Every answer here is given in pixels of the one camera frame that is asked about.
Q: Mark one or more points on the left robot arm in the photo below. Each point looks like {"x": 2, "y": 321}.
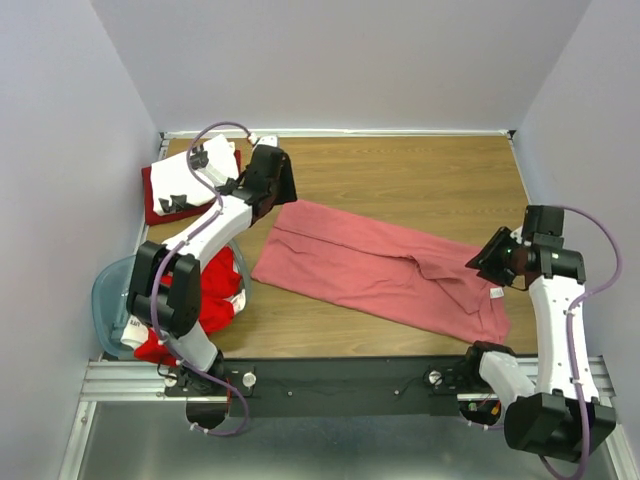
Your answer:
{"x": 165, "y": 286}

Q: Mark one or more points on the aluminium frame rail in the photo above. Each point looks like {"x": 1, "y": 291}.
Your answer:
{"x": 130, "y": 381}

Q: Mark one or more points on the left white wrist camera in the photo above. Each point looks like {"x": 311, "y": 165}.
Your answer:
{"x": 268, "y": 140}

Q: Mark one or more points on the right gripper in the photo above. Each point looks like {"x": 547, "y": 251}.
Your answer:
{"x": 486, "y": 256}

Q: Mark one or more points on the folded dark red t-shirt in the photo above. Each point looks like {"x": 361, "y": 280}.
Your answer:
{"x": 171, "y": 193}

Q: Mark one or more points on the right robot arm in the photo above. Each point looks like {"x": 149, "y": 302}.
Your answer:
{"x": 559, "y": 415}

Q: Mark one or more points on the red and white t-shirt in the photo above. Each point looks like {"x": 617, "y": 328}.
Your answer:
{"x": 222, "y": 299}

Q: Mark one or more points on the clear plastic basket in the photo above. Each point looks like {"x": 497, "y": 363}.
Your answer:
{"x": 109, "y": 296}

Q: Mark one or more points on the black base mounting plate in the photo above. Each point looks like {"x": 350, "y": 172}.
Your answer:
{"x": 332, "y": 387}

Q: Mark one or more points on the pink polo shirt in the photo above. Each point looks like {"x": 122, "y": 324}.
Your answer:
{"x": 392, "y": 272}

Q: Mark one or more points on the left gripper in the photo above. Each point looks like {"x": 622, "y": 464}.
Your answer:
{"x": 288, "y": 193}

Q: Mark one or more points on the folded white printed t-shirt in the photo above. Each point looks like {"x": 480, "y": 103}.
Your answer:
{"x": 201, "y": 155}

